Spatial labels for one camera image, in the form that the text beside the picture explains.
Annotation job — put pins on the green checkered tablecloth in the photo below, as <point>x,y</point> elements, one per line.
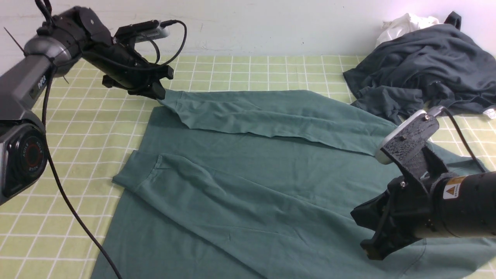
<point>91,132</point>

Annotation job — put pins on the dark grey crumpled garment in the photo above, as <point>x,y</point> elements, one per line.
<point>435,66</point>

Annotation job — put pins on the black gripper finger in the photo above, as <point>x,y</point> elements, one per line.
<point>383,244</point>
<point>161,72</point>
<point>154,91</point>

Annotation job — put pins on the white crumpled cloth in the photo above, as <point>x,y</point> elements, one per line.
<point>405,24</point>

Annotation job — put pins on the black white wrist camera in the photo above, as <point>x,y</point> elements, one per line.
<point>407,147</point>

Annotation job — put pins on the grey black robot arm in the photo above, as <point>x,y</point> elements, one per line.
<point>59,43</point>

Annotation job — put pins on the green long-sleeved shirt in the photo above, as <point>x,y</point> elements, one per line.
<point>252,201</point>

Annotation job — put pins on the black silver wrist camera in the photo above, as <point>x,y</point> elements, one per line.
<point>141,32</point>

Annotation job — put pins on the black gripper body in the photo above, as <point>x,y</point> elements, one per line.
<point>125,66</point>
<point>404,213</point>

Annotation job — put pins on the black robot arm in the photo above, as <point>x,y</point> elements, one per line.
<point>445,207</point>

